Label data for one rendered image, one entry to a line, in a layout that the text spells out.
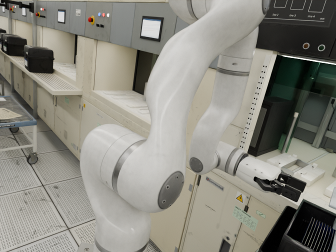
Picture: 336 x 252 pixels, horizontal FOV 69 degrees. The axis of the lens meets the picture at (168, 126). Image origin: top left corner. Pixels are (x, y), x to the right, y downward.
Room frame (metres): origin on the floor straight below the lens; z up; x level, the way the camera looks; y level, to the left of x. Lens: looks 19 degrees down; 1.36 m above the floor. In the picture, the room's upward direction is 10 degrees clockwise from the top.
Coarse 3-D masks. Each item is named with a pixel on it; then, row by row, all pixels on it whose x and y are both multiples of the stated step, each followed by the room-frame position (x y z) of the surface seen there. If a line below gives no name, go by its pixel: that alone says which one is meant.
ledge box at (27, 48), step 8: (24, 48) 2.75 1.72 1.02; (32, 48) 2.63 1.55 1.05; (40, 48) 2.70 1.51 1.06; (48, 48) 2.84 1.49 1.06; (24, 56) 2.76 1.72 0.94; (32, 56) 2.61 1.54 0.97; (40, 56) 2.67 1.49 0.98; (48, 56) 2.72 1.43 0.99; (24, 64) 2.78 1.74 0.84; (32, 64) 2.62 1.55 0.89; (40, 64) 2.67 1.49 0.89; (48, 64) 2.73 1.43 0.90; (40, 72) 2.68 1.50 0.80; (48, 72) 2.73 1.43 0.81
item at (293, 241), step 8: (304, 200) 0.65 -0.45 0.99; (304, 208) 0.64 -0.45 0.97; (312, 208) 0.63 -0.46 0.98; (320, 208) 0.62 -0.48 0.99; (296, 216) 0.60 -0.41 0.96; (304, 216) 0.63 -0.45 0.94; (312, 216) 0.62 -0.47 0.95; (320, 216) 0.61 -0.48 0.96; (328, 216) 0.60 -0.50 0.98; (296, 224) 0.64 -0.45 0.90; (304, 224) 0.62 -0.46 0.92; (328, 224) 0.60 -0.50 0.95; (288, 232) 0.53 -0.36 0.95; (296, 232) 0.64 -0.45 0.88; (288, 240) 0.46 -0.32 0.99; (296, 240) 0.47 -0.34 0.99; (280, 248) 0.48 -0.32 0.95; (288, 248) 0.47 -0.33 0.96; (296, 248) 0.46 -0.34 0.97; (304, 248) 0.44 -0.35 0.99
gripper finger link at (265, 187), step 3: (255, 177) 0.60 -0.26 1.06; (255, 180) 0.59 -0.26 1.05; (258, 180) 0.58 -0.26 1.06; (261, 180) 0.58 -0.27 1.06; (258, 183) 0.57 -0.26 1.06; (261, 183) 0.56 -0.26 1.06; (264, 183) 0.56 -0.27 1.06; (261, 186) 0.56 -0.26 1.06; (264, 186) 0.55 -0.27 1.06; (267, 186) 0.55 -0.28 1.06; (270, 186) 0.55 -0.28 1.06; (264, 189) 0.55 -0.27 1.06; (267, 189) 0.55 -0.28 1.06; (270, 189) 0.55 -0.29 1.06; (273, 189) 0.55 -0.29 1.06
